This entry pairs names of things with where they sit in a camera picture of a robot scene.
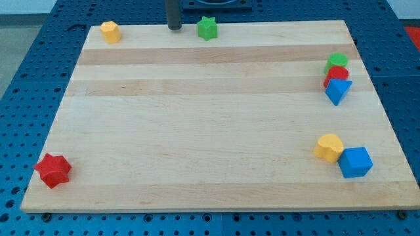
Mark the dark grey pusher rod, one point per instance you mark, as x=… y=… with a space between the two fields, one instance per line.
x=172 y=9

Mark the red star block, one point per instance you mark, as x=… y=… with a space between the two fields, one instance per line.
x=53 y=170

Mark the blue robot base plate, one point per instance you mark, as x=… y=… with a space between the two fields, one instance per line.
x=216 y=4

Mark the yellow heart block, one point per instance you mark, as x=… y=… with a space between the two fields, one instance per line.
x=329 y=147

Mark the red cylinder block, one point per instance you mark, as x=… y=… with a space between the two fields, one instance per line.
x=336 y=72

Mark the blue triangle block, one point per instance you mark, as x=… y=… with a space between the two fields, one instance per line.
x=337 y=89

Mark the yellow hexagon block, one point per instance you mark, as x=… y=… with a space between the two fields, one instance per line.
x=110 y=32

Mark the wooden board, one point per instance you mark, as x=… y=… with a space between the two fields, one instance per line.
x=165 y=121

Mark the blue cube block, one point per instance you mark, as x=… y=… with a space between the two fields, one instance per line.
x=355 y=162

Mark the green cylinder block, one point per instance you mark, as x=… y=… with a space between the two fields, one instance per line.
x=336 y=59

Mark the green star block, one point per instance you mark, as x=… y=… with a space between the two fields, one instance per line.
x=207 y=28

